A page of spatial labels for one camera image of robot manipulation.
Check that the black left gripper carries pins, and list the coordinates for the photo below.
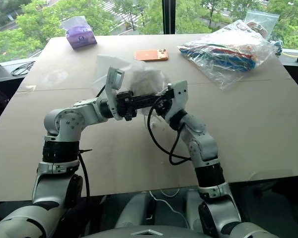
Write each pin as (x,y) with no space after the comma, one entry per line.
(125,105)

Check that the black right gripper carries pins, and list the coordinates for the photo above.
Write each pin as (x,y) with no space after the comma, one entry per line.
(162,106)

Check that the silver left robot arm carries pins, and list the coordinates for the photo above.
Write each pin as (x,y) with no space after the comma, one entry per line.
(64,121)

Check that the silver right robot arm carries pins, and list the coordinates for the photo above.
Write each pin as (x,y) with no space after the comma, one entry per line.
(203,146)

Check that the clear bag of colourful items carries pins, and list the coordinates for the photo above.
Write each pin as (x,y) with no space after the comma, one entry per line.
(228,54)

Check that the clear zip bag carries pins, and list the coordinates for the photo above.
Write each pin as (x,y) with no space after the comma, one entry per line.
(263,21)

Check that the orange smartphone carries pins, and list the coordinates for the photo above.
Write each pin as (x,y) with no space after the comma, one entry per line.
(151,55)

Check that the purple tissue box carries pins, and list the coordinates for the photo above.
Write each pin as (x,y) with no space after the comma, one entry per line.
(81,37)

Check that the grey robot torso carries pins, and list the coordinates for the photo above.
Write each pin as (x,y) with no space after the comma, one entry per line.
(144,231)

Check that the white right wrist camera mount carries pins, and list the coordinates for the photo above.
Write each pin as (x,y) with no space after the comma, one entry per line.
(178,99)

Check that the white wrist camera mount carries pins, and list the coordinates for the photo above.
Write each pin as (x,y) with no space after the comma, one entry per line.
(178,99)
(111,99)

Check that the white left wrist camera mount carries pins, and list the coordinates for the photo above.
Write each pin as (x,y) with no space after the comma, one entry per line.
(111,99)

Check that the dark window frame post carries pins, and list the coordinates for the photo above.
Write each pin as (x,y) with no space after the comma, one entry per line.
(169,16)

